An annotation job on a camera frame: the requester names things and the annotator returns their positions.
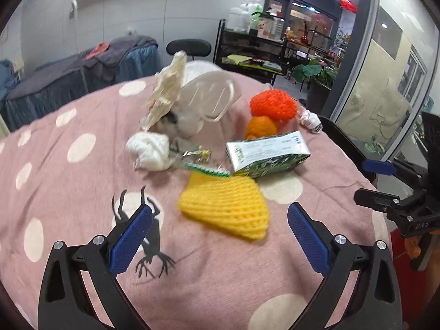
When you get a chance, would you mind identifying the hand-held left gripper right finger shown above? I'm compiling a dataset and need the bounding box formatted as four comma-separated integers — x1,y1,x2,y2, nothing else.
287,202,403,330

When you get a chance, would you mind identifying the white face mask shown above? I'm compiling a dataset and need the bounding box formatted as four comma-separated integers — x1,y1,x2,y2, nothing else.
174,61,243,124

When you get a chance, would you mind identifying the red-orange foam fruit net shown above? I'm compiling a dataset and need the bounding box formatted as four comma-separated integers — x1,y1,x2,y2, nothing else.
249,89,299,122

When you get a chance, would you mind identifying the glass sliding door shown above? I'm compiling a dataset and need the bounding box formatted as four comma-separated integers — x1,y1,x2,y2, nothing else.
328,0,440,166

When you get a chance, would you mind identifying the pink dotted blanket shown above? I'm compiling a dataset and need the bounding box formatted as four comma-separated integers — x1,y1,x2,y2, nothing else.
0,72,396,330

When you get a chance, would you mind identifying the row of plastic bottles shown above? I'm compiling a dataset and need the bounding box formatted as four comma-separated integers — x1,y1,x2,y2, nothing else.
226,0,287,41

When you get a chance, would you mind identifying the small red cloth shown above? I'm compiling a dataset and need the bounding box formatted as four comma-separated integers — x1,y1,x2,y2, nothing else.
85,43,111,60

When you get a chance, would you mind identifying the red clothing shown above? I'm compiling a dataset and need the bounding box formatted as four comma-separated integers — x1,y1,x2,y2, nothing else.
390,229,434,321

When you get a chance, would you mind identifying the clear plastic wrapper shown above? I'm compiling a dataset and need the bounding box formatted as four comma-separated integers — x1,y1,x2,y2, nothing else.
155,112,205,140

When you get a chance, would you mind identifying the orange face mask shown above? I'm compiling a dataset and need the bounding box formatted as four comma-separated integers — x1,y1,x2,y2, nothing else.
245,115,279,140

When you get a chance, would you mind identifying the green white carton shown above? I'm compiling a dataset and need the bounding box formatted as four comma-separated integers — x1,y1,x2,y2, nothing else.
225,131,312,178

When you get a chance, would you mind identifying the black shelf cart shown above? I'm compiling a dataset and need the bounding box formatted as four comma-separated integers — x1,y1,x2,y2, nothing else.
213,19,290,86

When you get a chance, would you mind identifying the yellow sheet stack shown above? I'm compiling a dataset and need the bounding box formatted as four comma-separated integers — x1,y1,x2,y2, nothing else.
221,54,255,66

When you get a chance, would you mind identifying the black round stool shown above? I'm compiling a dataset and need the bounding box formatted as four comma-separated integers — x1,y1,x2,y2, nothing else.
166,39,211,61

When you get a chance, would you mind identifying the blue bedding bundle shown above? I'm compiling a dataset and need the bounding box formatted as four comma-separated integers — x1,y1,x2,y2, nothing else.
0,59,23,111

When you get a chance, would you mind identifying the yellow foam fruit net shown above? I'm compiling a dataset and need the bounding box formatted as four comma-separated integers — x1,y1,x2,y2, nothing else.
177,171,270,241

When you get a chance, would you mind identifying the green yellow snack wrapper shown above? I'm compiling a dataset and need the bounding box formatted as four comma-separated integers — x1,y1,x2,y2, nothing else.
170,144,231,178

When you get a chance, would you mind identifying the green potted plant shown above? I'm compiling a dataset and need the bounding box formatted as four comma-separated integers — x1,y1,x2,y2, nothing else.
292,58,340,115

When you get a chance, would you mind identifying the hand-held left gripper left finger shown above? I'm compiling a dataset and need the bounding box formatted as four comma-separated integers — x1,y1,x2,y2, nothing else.
38,204,155,330

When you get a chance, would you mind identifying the grey towel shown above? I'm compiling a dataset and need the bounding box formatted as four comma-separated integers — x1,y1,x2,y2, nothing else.
77,36,159,78

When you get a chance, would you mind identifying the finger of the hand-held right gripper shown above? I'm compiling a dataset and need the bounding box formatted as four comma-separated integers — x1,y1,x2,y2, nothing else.
362,159,428,188
354,188,417,214

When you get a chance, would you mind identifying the white tissue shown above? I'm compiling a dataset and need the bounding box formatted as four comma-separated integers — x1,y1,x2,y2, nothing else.
125,131,171,172

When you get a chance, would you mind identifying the cream foam fruit net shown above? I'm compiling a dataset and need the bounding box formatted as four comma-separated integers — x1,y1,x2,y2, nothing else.
139,50,188,133

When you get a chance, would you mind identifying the striped white paper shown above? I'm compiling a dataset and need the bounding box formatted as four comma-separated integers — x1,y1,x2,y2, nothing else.
298,108,323,134

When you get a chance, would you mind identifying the person's right hand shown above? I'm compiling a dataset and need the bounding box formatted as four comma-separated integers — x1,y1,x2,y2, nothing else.
404,236,423,259

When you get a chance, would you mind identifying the massage bed with blue skirt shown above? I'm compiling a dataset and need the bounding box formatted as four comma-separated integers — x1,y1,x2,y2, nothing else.
0,36,160,133

